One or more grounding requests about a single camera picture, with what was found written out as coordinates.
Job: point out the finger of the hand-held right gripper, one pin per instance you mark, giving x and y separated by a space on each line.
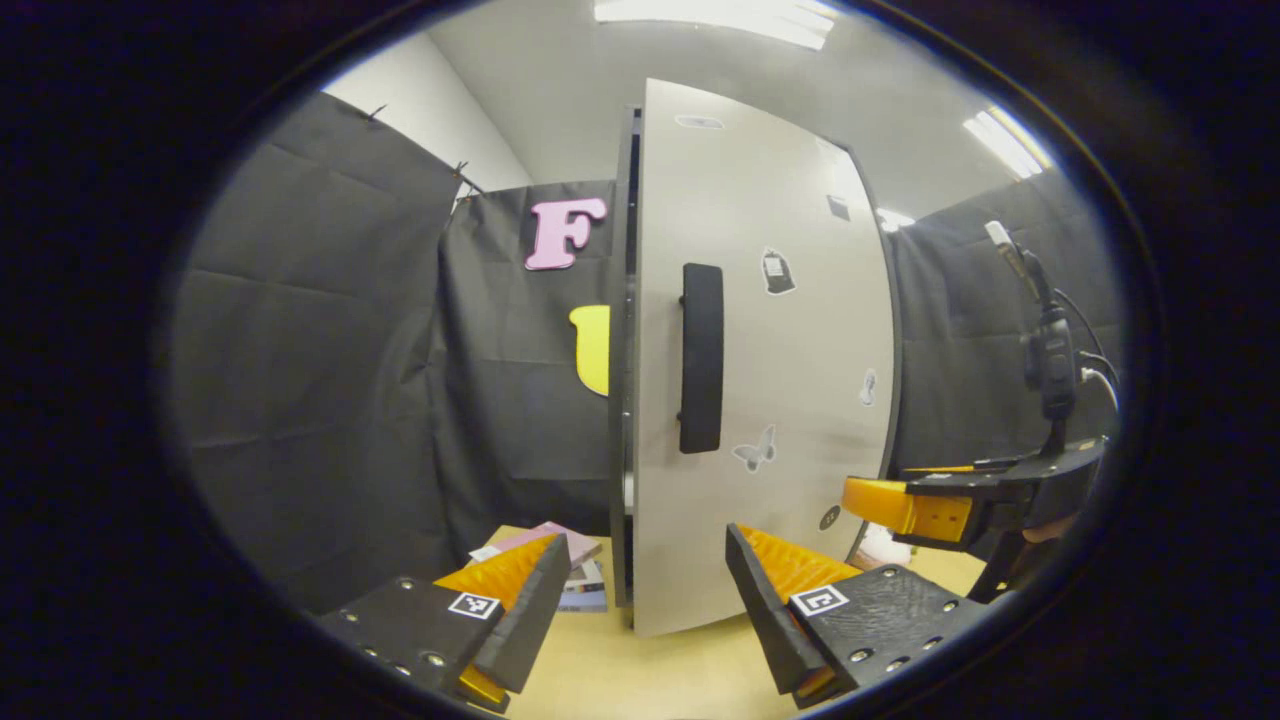
905 505
960 466

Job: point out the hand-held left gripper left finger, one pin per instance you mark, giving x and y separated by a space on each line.
535 620

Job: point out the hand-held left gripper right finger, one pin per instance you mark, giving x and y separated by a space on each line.
765 620

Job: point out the grey cabinet door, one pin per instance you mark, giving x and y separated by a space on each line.
780 380

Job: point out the dark grey cabinet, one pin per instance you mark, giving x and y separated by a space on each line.
622 400

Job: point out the ceiling light panel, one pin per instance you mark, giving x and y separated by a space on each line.
895 219
715 18
1005 142

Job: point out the black backdrop cloth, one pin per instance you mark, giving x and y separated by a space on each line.
330 380

